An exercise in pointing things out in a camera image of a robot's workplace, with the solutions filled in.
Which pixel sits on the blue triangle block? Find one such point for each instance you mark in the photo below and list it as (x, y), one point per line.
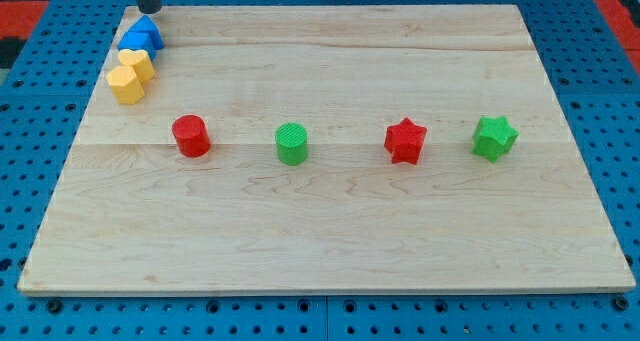
(147, 26)

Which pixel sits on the light wooden board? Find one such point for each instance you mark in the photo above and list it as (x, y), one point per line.
(132, 216)

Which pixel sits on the green cylinder block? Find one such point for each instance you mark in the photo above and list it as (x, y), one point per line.
(291, 144)

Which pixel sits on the red star block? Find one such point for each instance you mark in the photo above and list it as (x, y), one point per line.
(404, 141)

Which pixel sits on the red cylinder block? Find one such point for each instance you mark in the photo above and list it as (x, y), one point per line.
(191, 135)

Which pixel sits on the green star block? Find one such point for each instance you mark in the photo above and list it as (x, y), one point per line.
(493, 137)

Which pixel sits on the yellow heart block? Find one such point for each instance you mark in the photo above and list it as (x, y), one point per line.
(140, 61)

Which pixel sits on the yellow hexagon block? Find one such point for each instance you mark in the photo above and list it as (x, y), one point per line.
(125, 85)

